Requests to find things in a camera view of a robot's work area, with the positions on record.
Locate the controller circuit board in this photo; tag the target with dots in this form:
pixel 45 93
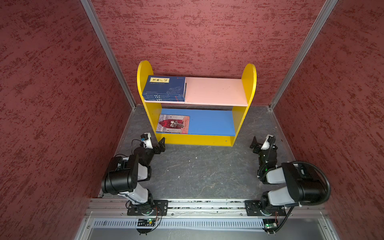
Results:
pixel 270 224
pixel 146 223

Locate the left aluminium corner profile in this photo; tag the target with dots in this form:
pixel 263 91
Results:
pixel 97 26

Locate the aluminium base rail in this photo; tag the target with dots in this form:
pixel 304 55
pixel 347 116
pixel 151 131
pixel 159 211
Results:
pixel 196 208

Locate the right aluminium corner profile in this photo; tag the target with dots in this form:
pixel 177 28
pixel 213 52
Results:
pixel 318 24

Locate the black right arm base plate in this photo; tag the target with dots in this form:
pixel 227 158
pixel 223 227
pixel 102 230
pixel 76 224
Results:
pixel 252 208

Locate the red Hamlet picture book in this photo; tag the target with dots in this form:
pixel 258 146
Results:
pixel 173 124

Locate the right controller circuit board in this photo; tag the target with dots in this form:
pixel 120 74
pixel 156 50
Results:
pixel 270 224

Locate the aluminium corner profile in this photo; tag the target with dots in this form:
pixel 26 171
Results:
pixel 318 24
pixel 97 26

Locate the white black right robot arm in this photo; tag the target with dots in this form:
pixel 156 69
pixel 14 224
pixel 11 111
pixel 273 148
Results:
pixel 305 184

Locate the yellow pink blue bookshelf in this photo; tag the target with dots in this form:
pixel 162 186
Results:
pixel 216 107

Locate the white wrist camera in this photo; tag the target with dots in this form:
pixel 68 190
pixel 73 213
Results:
pixel 146 141
pixel 269 142

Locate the left controller circuit board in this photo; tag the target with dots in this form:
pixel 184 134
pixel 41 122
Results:
pixel 146 223

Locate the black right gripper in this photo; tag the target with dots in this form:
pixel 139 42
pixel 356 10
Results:
pixel 257 145

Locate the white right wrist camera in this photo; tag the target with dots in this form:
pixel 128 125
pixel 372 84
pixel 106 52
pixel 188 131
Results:
pixel 269 142

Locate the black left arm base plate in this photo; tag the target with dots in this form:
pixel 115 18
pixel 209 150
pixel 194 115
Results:
pixel 150 208

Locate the blue book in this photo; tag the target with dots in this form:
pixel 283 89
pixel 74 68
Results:
pixel 168 89

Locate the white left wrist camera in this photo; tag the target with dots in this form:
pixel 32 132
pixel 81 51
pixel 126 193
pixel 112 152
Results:
pixel 146 141

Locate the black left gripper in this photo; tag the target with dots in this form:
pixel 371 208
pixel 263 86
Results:
pixel 161 143

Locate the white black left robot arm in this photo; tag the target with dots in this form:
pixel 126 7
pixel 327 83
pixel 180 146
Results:
pixel 124 173

